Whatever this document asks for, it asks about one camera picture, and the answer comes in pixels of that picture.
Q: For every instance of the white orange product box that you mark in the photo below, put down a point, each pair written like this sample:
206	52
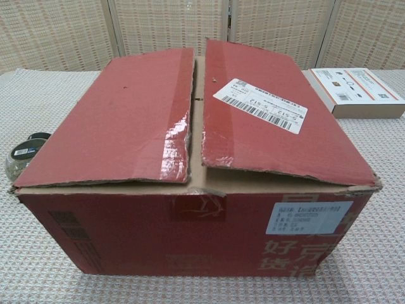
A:
364	95

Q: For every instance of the beige woven tablecloth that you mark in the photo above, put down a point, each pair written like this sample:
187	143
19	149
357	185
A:
47	104

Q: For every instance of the red cardboard box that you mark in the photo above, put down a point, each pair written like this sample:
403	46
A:
133	240

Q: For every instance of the glass jar with black lid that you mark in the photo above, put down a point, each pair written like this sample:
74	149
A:
22	158

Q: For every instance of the woven folding screen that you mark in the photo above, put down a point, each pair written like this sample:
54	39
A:
63	31

